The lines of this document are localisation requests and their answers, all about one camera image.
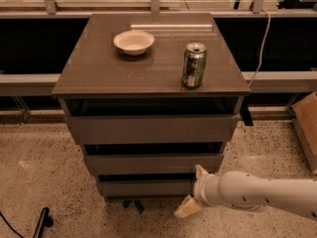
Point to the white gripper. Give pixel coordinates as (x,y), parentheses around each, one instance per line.
(200,188)

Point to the grey drawer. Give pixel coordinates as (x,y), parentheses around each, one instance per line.
(99,130)
(145,187)
(151,164)

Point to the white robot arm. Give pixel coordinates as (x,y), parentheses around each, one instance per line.
(243,191)

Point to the grey top drawer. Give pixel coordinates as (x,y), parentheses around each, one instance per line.
(99,130)

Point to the grey bottom drawer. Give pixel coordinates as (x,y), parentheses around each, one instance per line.
(145,187)

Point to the grey drawer cabinet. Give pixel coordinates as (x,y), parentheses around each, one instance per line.
(101,80)

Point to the green soda can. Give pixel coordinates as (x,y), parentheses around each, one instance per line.
(195,56)

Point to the cardboard box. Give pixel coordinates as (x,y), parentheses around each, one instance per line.
(305,124)

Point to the black stand foot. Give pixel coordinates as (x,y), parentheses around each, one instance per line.
(45,220)

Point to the white paper bowl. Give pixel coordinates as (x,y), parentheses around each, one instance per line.
(134,42)

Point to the grey metal rail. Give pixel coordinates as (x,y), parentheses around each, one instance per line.
(264,82)

